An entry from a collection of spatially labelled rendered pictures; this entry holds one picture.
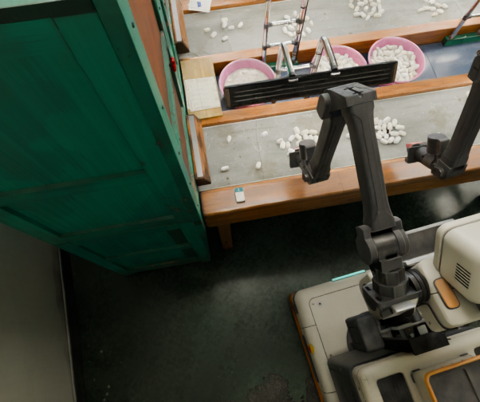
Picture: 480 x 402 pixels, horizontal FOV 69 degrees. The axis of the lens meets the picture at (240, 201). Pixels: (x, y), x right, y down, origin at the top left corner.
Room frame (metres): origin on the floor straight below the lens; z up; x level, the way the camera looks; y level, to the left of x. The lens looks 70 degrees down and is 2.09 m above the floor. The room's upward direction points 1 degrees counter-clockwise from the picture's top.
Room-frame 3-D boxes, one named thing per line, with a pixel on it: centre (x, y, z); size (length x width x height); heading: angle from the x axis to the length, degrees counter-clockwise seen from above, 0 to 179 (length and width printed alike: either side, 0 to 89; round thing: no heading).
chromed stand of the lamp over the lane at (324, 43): (0.90, -0.25, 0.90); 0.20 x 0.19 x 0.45; 100
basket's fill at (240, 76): (1.07, -0.04, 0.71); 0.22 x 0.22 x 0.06
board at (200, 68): (1.03, 0.17, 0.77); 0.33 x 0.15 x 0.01; 10
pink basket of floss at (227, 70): (1.07, -0.04, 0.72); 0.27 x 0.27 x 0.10
